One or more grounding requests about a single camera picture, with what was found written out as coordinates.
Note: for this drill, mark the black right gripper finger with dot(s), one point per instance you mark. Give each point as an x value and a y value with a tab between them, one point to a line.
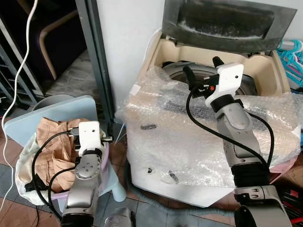
190	78
218	63

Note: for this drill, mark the beige garment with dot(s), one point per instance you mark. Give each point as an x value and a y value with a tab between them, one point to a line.
52	156

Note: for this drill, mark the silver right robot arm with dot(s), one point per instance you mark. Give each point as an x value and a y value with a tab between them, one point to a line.
236	123

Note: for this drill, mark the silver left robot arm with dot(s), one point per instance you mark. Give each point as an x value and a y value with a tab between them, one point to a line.
80	198

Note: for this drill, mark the grey washing machine lid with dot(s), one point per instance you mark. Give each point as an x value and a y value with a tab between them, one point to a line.
227	19

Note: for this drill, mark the turquoise plastic clothes hanger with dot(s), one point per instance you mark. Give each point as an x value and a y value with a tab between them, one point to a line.
284	52

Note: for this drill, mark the pink plastic clothes hanger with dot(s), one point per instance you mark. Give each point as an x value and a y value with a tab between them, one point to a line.
298	66

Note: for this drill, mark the cream top-load washing machine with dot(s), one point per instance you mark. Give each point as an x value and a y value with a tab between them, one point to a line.
161	189

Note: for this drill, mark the steel washer drum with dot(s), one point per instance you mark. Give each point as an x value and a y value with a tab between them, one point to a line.
173	71

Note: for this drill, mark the grey round basin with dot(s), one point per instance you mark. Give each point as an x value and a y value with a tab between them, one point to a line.
47	100

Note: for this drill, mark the lilac plastic laundry basket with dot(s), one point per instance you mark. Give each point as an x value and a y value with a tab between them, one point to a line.
105	165

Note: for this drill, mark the light blue plastic stool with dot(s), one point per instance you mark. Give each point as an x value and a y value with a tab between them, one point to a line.
28	125

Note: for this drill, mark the clear bubble wrap sheet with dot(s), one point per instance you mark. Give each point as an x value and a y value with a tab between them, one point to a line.
156	113

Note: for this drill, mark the black garment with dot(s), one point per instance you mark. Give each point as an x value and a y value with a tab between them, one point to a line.
37	185

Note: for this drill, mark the white plastic bag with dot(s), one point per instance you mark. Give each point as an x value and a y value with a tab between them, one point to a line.
23	175

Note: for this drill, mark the pink plastic basin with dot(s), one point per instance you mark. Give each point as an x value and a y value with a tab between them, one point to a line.
281	166

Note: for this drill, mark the dark armchair with wooden arm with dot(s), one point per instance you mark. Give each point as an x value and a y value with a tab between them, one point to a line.
66	47

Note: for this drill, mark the black and red tool case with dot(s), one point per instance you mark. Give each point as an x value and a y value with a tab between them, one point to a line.
291	198

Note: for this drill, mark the grey sliding door rails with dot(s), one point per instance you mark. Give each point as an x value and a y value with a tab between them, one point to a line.
14	61

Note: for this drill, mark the silver robot leg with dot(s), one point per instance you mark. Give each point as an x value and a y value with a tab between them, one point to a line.
120	218

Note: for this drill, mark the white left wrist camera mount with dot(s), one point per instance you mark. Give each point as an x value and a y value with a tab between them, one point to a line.
89	135

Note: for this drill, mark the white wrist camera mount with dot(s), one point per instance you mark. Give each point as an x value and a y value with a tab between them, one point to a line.
89	135
227	78

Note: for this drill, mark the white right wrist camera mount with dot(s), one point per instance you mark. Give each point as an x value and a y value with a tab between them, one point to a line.
227	78

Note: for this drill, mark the grey metal door post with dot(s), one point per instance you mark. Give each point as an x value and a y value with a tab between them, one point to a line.
92	47

